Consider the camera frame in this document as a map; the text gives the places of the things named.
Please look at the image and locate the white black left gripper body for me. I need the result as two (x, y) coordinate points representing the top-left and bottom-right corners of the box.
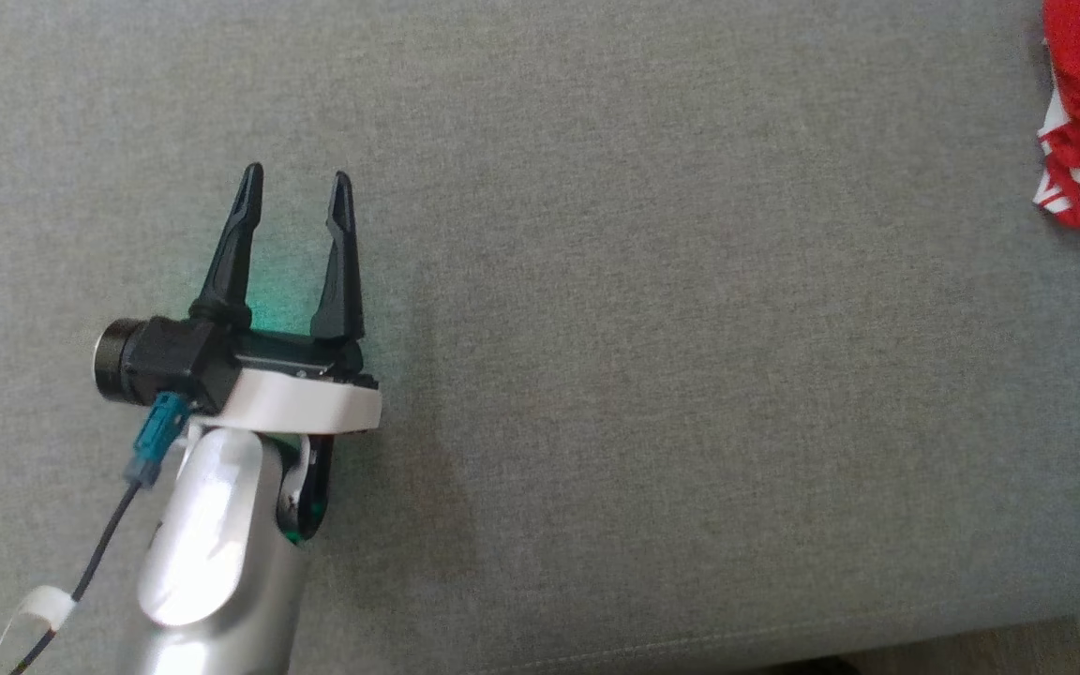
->
(211, 333), (384, 438)

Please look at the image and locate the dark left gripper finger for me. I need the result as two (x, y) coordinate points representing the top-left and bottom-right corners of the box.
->
(309, 170), (367, 341)
(187, 161), (265, 330)

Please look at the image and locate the large grey sofa seat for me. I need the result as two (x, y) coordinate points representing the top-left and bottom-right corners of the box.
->
(0, 0), (1080, 675)

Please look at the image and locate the left cable with blue plug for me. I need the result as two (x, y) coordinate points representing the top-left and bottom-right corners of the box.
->
(0, 391), (193, 675)

